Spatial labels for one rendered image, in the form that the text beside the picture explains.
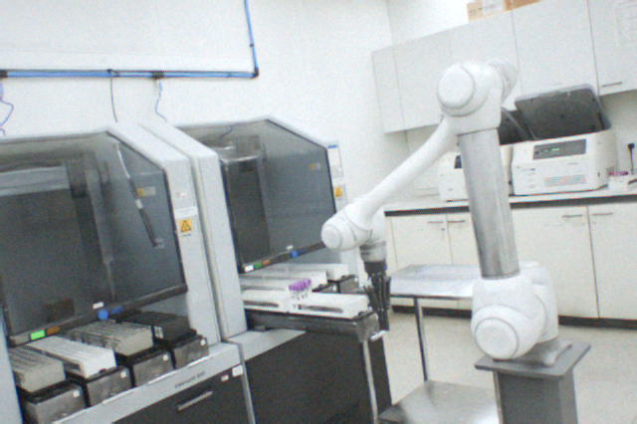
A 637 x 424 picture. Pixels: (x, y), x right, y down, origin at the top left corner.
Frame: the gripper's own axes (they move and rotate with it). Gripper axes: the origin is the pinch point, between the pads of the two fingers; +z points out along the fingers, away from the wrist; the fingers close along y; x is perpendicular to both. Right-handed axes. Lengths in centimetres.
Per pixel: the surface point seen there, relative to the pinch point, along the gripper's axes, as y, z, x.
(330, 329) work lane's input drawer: 6.6, 2.8, -17.9
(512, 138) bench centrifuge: -276, -50, -67
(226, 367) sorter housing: 28, 13, -52
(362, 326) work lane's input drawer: 3.7, 1.7, -6.1
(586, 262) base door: -228, 35, -7
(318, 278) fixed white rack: -30, -5, -55
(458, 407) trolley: -47, 52, -5
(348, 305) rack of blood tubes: 4.7, -5.9, -9.8
